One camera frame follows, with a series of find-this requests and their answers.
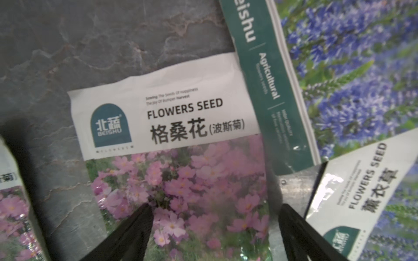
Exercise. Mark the lavender seed packet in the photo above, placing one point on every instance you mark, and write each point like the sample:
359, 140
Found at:
326, 77
366, 203

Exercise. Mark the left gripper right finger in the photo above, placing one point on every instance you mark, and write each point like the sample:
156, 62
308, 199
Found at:
301, 241

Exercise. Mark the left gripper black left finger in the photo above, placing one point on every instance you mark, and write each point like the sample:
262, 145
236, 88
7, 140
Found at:
129, 241

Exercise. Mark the white cosmos seed packet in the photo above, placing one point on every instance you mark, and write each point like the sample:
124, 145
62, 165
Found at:
20, 236

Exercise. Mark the pink phlox seed packet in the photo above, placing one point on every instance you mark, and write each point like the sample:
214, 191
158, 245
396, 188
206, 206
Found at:
184, 144

